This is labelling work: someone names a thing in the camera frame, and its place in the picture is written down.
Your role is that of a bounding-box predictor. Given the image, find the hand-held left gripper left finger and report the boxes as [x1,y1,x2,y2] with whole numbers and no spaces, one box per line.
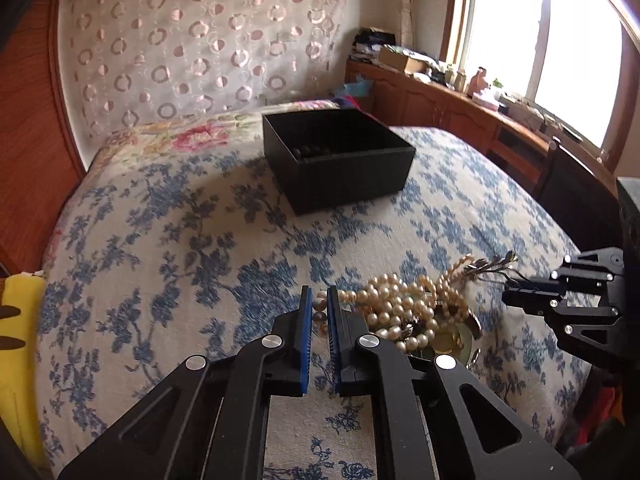
[57,285,314,480]

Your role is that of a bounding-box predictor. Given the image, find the circle pattern wall curtain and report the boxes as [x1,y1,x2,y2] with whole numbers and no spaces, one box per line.
[59,0,352,142]

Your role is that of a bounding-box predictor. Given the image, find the pile of dark clutter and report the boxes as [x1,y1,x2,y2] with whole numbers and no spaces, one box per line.
[352,30,399,59]

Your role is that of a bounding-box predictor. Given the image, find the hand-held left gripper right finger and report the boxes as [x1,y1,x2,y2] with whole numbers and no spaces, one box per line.
[326,286,583,480]

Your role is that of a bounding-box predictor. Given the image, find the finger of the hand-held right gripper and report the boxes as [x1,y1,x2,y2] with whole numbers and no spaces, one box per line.
[507,247,626,295]
[501,287,626,361]

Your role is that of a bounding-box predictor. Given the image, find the yellow plush toy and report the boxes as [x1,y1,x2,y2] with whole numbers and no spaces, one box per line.
[0,272,49,467]

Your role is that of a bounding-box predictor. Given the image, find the large bead bracelet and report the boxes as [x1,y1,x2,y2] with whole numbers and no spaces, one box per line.
[312,287,352,333]

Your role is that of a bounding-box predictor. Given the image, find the cardboard box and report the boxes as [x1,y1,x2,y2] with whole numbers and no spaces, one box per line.
[377,46,429,74]

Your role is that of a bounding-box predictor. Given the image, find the pink figurine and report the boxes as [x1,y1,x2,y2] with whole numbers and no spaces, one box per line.
[470,66,494,95]

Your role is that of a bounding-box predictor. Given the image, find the black jewelry box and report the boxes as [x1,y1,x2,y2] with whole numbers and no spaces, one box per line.
[262,107,417,216]

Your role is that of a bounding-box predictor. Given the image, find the blue floral blanket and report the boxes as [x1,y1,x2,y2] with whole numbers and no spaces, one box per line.
[37,125,601,480]

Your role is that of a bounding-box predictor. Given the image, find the silver leaf brooch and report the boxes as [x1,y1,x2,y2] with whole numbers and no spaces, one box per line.
[462,251,522,283]

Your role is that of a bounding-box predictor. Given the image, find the window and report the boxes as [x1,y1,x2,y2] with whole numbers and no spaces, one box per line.
[440,0,640,162]

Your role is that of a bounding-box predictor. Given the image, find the pearl necklace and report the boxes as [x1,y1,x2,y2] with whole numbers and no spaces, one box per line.
[337,255,482,357]

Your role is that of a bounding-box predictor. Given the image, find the wooden cabinet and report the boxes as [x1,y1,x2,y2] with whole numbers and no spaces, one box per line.
[345,57,621,202]

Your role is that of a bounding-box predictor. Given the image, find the pink floral quilt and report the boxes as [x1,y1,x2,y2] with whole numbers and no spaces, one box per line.
[87,99,347,173]

